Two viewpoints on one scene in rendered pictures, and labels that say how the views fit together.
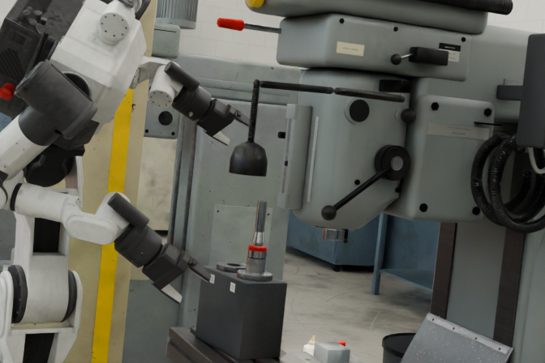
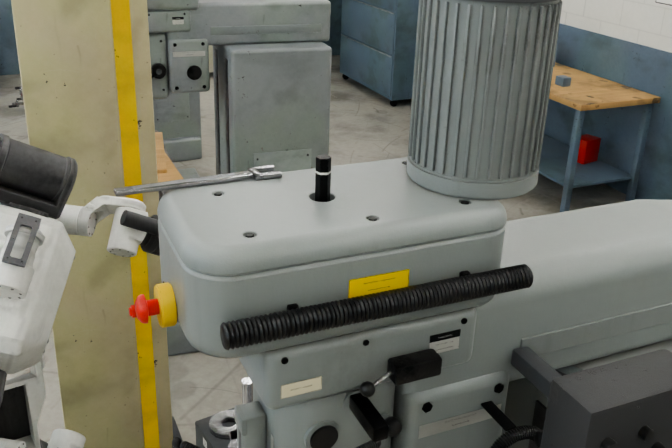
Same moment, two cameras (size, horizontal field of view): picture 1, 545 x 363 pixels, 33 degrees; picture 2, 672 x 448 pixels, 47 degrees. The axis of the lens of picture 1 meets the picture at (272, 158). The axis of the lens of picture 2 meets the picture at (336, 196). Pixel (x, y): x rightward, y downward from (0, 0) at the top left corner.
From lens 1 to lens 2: 121 cm
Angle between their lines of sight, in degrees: 19
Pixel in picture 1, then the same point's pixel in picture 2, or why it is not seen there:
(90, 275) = (123, 288)
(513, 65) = (534, 319)
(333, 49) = (277, 395)
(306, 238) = (365, 74)
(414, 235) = not seen: hidden behind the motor
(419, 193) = not seen: outside the picture
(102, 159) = (115, 181)
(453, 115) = (453, 406)
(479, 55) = (487, 325)
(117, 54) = (25, 302)
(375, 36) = (337, 359)
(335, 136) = not seen: outside the picture
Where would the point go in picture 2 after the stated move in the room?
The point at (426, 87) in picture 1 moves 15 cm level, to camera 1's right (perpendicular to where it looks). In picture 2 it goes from (414, 385) to (514, 389)
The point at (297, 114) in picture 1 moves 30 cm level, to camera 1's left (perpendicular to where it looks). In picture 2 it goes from (246, 430) to (48, 423)
